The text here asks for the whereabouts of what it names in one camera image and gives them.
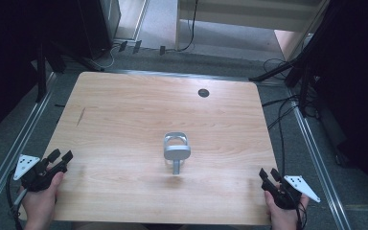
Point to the black stand leg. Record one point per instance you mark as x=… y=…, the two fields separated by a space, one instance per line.
x=41 y=73
x=278 y=71

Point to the person's left hand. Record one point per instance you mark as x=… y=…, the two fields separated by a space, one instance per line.
x=41 y=204

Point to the black plug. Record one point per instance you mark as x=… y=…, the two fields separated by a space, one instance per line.
x=122 y=46
x=162 y=50
x=137 y=46

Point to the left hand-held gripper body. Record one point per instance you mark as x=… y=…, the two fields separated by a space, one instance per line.
x=34 y=179

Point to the black round table grommet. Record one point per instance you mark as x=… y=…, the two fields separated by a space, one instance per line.
x=203 y=93

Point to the black cabinet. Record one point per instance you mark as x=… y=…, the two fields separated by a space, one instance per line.
x=99 y=25

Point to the person's right hand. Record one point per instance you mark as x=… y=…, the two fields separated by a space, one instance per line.
x=282 y=217

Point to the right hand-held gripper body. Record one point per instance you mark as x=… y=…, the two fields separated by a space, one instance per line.
x=287 y=195

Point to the white shelf frame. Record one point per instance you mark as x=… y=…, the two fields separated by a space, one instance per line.
x=249 y=14

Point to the metal floor rail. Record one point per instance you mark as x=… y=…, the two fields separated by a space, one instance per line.
x=319 y=166
x=9 y=159
x=185 y=74

